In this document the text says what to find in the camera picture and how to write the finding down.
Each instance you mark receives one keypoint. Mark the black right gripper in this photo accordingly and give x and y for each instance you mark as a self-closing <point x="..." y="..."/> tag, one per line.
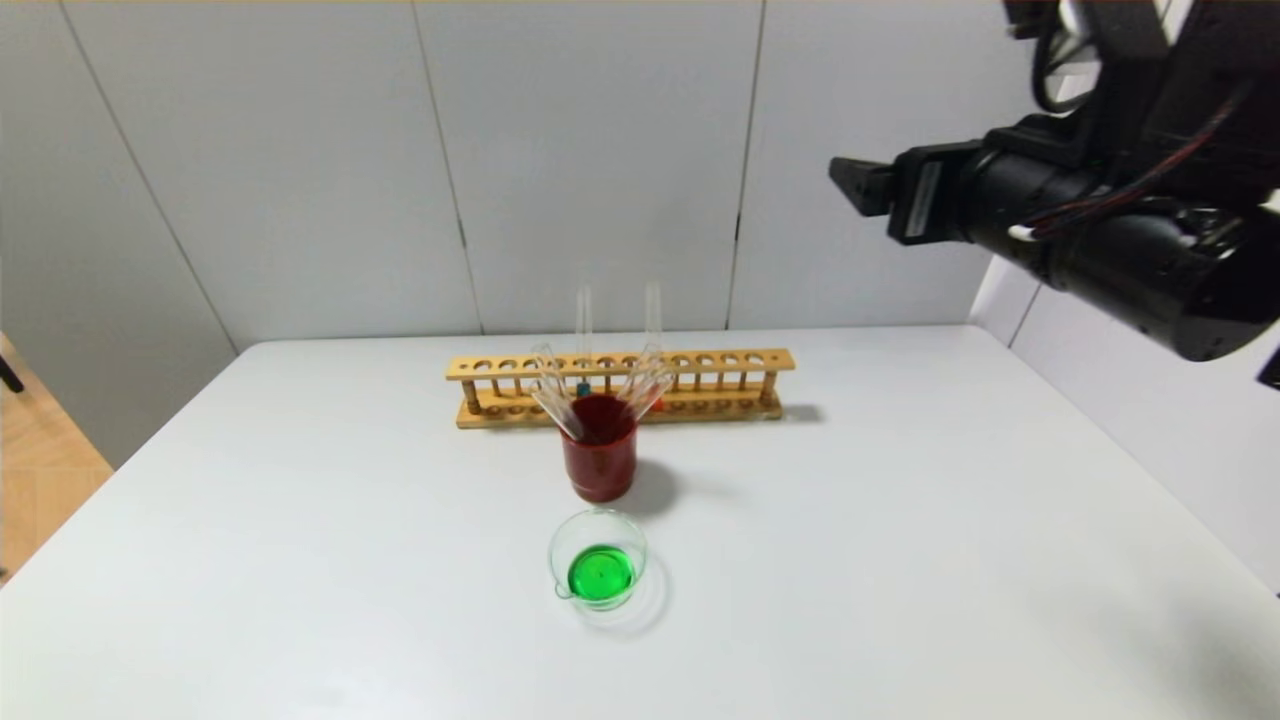
<point x="925" y="197"/>

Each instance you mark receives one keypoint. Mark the blue pigment glass test tube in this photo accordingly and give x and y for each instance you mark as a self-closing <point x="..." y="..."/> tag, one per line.
<point x="582" y="330"/>
<point x="555" y="380"/>

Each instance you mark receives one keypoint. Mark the yellow pigment glass test tube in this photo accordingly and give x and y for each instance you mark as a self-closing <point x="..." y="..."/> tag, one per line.
<point x="545" y="400"/>

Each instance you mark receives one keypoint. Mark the red pigment glass test tube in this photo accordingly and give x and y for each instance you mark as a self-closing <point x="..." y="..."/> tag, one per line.
<point x="653" y="315"/>

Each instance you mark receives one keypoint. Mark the empty glass test tube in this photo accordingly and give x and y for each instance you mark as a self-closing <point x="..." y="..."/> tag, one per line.
<point x="648" y="388"/>

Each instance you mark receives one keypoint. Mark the wooden test tube rack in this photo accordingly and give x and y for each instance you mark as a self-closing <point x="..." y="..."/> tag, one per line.
<point x="500" y="366"/>

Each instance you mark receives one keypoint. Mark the red plastic cup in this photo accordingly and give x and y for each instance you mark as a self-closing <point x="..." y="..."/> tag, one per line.
<point x="598" y="470"/>

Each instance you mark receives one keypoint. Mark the clear glass beaker dish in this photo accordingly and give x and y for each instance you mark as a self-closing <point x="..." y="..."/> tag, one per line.
<point x="600" y="575"/>

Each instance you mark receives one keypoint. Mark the black floor object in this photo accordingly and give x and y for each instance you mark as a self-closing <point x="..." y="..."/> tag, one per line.
<point x="8" y="372"/>

